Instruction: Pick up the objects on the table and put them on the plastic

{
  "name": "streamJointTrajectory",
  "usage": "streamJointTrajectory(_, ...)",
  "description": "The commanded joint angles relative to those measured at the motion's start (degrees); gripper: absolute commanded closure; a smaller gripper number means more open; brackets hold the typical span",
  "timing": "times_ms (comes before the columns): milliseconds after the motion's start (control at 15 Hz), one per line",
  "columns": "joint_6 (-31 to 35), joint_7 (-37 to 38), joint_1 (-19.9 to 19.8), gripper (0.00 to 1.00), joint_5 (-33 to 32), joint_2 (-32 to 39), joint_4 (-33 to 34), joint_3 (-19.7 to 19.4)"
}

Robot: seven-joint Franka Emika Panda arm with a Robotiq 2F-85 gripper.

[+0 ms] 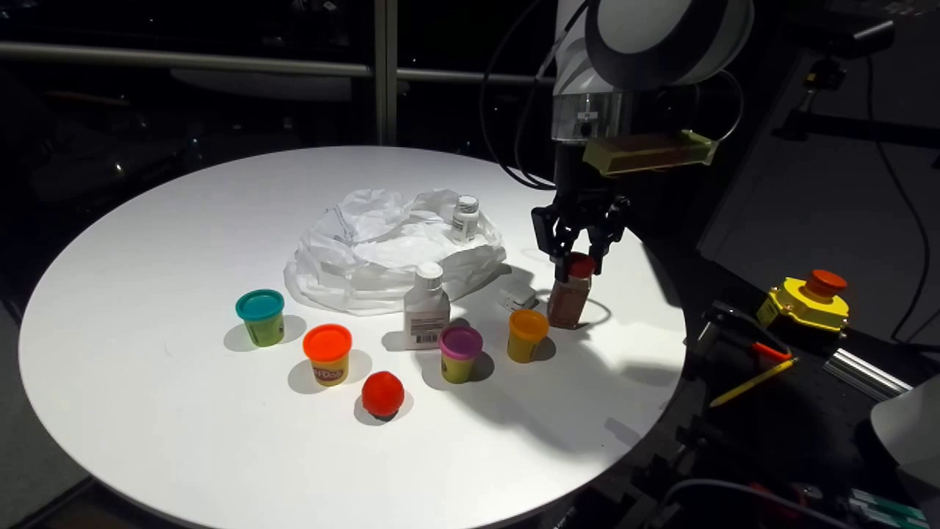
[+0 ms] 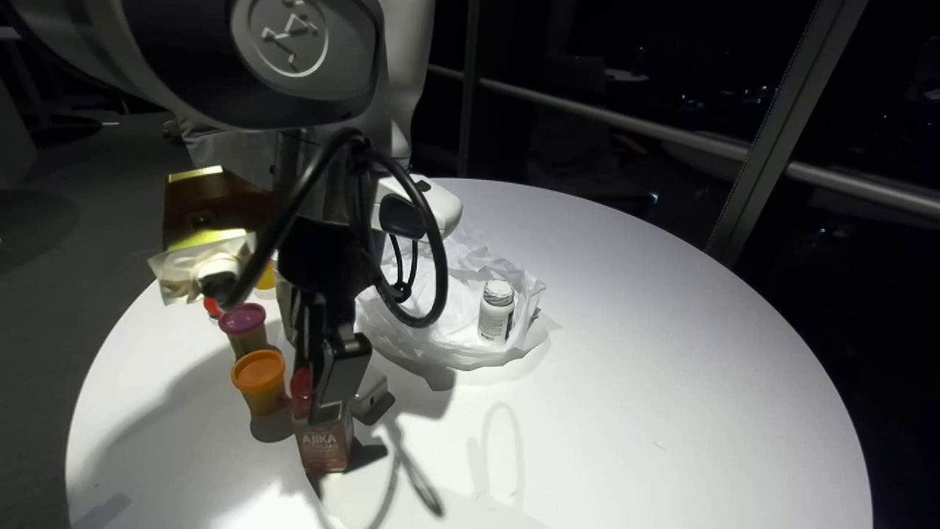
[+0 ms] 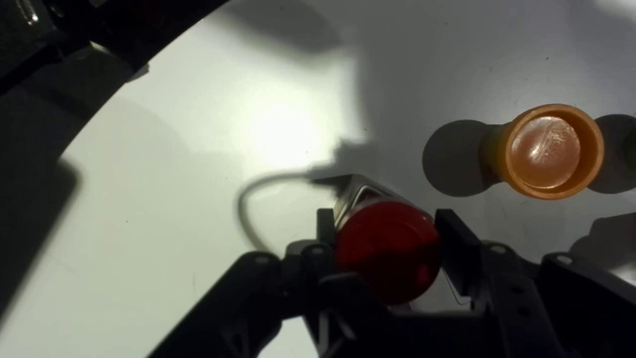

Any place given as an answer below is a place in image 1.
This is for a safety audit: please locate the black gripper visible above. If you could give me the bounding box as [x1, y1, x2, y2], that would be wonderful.
[528, 145, 639, 273]

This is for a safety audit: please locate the brown spice bottle red cap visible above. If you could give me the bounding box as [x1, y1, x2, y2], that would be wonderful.
[545, 251, 599, 332]

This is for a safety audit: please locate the yellow lid dough can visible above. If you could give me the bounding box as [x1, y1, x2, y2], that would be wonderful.
[505, 307, 552, 364]

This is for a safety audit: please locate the small white pill bottle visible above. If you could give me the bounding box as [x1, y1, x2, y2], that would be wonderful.
[451, 194, 486, 245]

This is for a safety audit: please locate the purple lid dough can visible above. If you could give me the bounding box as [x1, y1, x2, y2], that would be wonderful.
[436, 323, 489, 385]

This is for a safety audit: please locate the clear bottle white cap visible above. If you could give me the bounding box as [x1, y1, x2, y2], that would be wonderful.
[402, 263, 453, 348]

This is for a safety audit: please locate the crumpled clear plastic bag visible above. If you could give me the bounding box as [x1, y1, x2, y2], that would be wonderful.
[282, 186, 511, 317]

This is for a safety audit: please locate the yellow pencil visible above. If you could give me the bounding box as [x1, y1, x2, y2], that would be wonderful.
[708, 357, 803, 411]

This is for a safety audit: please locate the yellow emergency stop button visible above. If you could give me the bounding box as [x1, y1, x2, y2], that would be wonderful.
[756, 267, 853, 336]

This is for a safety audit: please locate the red lid dough can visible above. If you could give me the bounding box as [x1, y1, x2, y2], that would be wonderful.
[358, 367, 409, 424]

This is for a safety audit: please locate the orange lid dough can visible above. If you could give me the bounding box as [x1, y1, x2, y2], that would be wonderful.
[299, 320, 355, 389]

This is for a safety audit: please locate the teal lid dough can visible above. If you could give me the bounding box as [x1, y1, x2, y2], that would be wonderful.
[232, 286, 289, 351]

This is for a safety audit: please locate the white rounded object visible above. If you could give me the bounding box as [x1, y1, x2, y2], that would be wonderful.
[868, 374, 940, 488]

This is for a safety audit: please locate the teal object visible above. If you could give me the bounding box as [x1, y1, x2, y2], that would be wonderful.
[849, 488, 931, 529]

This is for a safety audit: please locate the red handled tool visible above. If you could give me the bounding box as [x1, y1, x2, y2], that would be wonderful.
[750, 339, 796, 367]

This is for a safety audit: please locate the grey vertical window post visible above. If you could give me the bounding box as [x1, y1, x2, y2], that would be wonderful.
[370, 0, 402, 148]

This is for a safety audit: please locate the grey cable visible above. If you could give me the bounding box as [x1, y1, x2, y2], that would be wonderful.
[659, 477, 854, 529]

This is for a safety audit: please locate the aluminium profile rail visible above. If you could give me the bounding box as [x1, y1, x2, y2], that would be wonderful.
[825, 348, 919, 399]

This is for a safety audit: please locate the thin black hanging cable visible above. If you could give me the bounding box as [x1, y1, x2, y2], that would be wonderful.
[863, 57, 934, 342]

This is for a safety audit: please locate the dark camera on stand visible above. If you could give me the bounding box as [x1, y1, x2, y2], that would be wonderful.
[772, 4, 899, 142]

